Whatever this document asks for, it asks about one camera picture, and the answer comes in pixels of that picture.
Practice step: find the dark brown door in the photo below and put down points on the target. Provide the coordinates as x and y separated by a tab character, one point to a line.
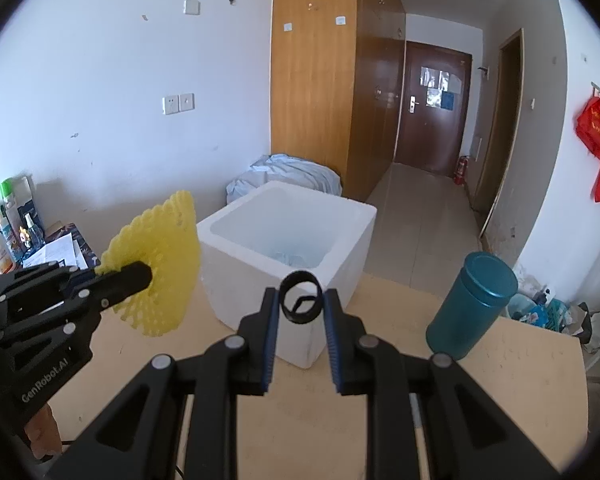
430	135

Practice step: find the blue paper notice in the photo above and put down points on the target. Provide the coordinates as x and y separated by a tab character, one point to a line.
447	100

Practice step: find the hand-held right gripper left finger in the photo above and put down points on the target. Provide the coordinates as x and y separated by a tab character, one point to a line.
270	340

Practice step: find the teal metal canister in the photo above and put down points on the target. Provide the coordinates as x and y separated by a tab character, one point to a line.
470	310

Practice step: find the floor clutter pile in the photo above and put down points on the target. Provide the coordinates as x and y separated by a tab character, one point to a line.
555	310

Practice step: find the clear spray bottle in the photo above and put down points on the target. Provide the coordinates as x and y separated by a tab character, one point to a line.
32	232

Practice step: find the wall mounted bracket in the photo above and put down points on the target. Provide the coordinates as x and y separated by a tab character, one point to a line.
483	71

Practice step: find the white wall switch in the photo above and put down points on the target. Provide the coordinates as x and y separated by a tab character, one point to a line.
191	7

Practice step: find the red fire extinguisher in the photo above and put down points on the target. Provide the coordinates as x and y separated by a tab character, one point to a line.
460	170

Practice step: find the white bedding bundle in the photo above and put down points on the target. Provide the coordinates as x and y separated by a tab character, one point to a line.
290	170

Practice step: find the person's left hand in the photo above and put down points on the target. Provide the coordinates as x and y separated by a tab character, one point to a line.
41	430

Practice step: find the small toy figurine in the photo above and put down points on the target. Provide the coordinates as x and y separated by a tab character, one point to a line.
25	237

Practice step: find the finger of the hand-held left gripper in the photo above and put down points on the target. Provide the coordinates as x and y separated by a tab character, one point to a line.
125	280
35	275

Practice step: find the white wall socket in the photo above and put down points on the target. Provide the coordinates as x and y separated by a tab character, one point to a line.
170	104
186	102

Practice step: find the yellow foam fruit net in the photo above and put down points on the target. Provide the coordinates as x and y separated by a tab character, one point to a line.
170	240

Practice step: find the green capped white bottle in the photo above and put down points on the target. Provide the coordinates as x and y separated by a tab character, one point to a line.
15	195

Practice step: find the white foam box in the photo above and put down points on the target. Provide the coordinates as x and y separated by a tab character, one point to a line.
230	280

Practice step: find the white paper sheets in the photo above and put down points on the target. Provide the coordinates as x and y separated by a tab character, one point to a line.
55	252

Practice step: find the cream lotion bottle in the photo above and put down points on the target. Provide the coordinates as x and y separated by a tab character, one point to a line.
1	252

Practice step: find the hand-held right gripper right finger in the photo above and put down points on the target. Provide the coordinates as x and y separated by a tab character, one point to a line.
331	340

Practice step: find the wooden wardrobe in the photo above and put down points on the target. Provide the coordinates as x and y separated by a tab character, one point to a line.
310	110

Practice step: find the wooden door frame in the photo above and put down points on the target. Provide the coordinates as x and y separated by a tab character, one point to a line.
500	135

